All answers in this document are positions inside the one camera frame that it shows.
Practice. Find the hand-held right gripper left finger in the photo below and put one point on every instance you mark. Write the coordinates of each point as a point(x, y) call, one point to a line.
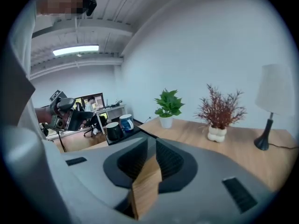
point(134, 158)

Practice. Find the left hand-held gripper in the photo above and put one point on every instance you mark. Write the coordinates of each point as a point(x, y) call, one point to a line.
point(62, 106)

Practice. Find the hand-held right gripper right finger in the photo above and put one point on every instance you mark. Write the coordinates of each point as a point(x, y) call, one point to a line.
point(168, 158)

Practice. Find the black cup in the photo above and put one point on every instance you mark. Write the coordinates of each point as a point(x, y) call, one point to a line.
point(114, 131)

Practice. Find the blue and white cup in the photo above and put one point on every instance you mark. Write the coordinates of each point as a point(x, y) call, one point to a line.
point(126, 122)

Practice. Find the person's left forearm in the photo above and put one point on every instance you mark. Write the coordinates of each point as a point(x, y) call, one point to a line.
point(42, 115)

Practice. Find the black office chair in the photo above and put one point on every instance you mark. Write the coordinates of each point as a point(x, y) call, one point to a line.
point(94, 123)

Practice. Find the dark framed window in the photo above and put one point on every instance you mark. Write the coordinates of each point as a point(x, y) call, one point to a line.
point(90, 100)

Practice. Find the black tray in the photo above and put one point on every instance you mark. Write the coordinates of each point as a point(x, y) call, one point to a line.
point(135, 134)

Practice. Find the white office desk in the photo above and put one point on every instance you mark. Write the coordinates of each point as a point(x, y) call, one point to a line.
point(109, 111)

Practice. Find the green plant in white pot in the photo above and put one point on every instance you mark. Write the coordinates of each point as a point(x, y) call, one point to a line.
point(167, 106)

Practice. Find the red plant in bubbly vase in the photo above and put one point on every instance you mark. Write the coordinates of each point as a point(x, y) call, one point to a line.
point(218, 112)

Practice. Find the ceiling light panel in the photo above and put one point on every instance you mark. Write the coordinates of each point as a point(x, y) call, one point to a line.
point(76, 49)

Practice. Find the person's white shirt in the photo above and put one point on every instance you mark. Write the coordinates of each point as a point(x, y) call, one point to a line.
point(23, 43)

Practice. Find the white shade table lamp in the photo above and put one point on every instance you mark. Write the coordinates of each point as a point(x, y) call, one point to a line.
point(274, 90)

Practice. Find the black head-worn camera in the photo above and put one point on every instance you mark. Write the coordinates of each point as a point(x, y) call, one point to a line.
point(90, 4)

